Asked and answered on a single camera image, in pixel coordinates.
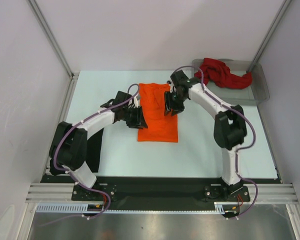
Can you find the left aluminium corner post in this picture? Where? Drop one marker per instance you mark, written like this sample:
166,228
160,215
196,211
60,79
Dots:
46,29

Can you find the aluminium corner post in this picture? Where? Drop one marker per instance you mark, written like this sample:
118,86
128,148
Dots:
270,32
46,29

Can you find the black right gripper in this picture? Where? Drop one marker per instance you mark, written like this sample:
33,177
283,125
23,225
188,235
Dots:
174,103

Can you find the white slotted cable duct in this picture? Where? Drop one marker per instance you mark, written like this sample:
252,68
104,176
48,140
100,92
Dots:
86,208

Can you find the right aluminium corner post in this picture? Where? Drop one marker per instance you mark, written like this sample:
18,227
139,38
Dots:
270,32

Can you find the red t-shirt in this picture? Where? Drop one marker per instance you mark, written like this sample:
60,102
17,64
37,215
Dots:
220,74

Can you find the clear plastic bin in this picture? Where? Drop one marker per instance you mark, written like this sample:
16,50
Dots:
253,95

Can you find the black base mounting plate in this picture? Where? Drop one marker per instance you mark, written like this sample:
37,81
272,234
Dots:
158,193

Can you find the folded black t-shirt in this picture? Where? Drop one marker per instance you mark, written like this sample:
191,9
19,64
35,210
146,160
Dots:
94,145

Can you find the orange t-shirt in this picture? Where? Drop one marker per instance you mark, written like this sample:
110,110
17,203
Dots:
160,127

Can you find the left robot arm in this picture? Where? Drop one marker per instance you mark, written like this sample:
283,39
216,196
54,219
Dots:
70,149

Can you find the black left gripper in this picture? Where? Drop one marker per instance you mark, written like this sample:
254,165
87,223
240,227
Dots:
139,122

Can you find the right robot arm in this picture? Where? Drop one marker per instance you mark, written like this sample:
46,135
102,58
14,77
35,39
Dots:
229,129

